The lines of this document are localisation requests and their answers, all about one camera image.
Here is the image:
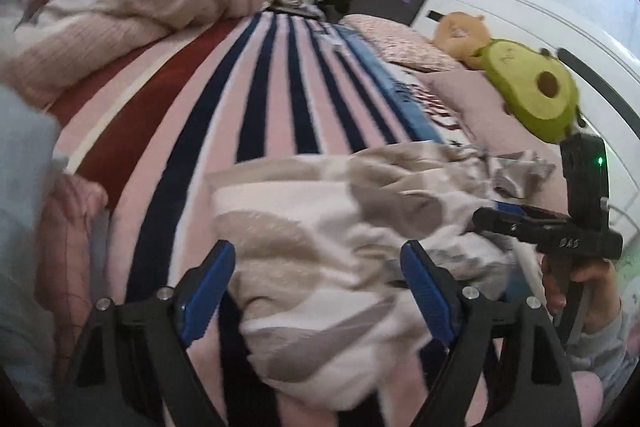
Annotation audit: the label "blue jeans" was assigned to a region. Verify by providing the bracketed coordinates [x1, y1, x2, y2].
[320, 24, 446, 144]

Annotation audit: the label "person's right forearm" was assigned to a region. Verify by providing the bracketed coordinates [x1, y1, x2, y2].
[567, 307, 633, 408]

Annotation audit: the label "tan plush bear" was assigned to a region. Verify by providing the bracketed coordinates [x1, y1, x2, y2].
[432, 11, 488, 70]

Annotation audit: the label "person's right hand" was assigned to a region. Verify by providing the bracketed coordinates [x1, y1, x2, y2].
[542, 257, 621, 339]

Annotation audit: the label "pink pillow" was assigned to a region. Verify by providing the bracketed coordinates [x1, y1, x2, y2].
[415, 68, 566, 158]

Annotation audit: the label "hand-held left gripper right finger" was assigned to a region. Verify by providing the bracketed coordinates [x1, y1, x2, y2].
[400, 240, 585, 427]

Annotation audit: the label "striped blanket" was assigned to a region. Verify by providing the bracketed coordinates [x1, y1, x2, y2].
[45, 11, 506, 427]

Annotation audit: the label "pink knitted blanket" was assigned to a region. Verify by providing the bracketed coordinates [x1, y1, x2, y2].
[0, 0, 265, 108]

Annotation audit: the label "white headboard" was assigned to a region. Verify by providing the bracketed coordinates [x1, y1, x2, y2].
[411, 0, 640, 228]

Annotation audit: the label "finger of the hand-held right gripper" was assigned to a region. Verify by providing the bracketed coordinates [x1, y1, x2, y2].
[472, 201, 526, 239]

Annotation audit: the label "beige patterned pants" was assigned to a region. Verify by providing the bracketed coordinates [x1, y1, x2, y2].
[205, 142, 557, 412]

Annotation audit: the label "floral pillow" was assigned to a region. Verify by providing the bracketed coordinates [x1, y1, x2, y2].
[340, 13, 463, 74]

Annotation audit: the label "avocado plush toy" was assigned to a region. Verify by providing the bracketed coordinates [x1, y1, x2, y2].
[475, 38, 586, 144]

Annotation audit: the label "light blue cloth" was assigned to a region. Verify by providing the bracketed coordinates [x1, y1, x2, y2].
[0, 84, 68, 423]

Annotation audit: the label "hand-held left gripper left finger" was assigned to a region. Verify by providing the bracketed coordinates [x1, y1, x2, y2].
[65, 240, 237, 427]

